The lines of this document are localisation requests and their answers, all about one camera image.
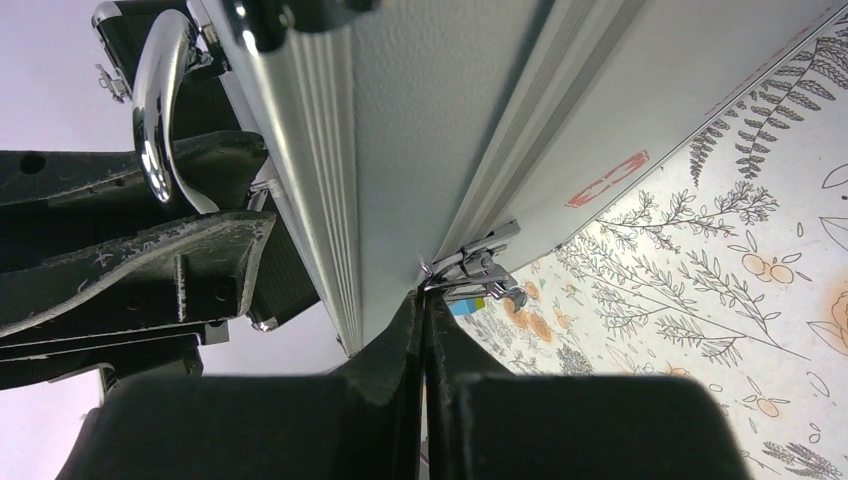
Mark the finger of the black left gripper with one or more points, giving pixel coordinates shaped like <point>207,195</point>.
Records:
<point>164,282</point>
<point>57,202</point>

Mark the black case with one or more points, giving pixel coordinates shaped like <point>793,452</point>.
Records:
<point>192,133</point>

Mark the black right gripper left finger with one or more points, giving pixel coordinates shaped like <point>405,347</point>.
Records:
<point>360,420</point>

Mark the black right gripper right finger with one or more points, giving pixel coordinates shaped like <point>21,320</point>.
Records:
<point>488,423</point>

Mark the grey metal box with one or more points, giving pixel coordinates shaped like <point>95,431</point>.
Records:
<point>412,132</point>

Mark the red blue box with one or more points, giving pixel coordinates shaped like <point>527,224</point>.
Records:
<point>466,307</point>

